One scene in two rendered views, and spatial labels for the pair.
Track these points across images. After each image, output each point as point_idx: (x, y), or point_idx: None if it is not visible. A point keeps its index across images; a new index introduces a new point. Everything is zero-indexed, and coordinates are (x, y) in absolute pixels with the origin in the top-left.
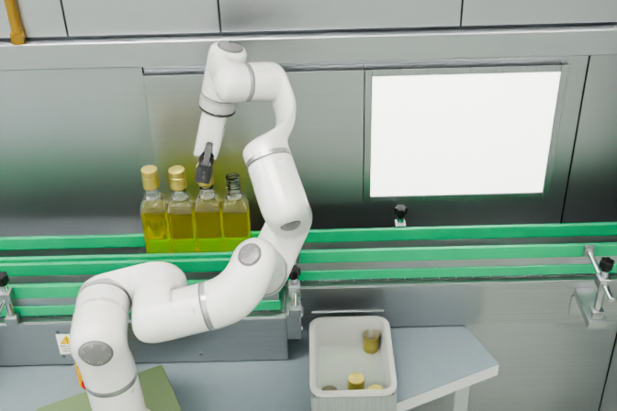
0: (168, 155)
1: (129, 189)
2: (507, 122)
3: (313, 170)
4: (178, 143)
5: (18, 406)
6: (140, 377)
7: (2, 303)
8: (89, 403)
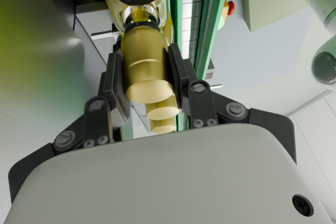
0: (67, 112)
1: (88, 86)
2: None
3: None
4: (50, 129)
5: (221, 36)
6: None
7: (214, 87)
8: (262, 4)
